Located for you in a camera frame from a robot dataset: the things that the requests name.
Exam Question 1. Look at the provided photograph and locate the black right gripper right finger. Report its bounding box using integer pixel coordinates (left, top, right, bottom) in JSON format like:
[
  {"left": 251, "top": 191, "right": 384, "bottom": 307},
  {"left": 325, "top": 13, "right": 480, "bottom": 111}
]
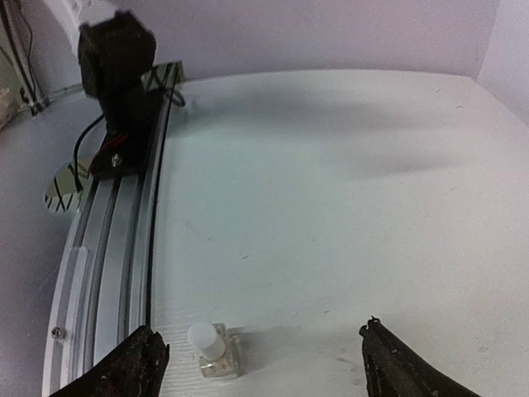
[{"left": 359, "top": 318, "right": 476, "bottom": 397}]

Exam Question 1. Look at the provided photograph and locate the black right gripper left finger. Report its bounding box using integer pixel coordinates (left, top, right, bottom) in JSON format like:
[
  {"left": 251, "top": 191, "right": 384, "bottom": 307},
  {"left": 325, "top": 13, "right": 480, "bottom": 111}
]
[{"left": 52, "top": 325, "right": 170, "bottom": 397}]

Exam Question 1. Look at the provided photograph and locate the clear nail polish bottle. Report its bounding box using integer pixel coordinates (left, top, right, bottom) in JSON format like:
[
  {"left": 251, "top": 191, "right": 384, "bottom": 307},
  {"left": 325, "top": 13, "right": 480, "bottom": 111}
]
[{"left": 190, "top": 323, "right": 242, "bottom": 380}]

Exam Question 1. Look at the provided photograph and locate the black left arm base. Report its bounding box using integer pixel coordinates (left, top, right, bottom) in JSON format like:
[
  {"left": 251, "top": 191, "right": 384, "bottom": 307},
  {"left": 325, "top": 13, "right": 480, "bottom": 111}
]
[{"left": 78, "top": 11, "right": 163, "bottom": 180}]

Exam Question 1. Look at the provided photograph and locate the aluminium front rail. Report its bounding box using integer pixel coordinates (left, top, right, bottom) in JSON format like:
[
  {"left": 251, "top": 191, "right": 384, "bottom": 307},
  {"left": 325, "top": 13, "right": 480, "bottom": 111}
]
[{"left": 42, "top": 62, "right": 185, "bottom": 396}]

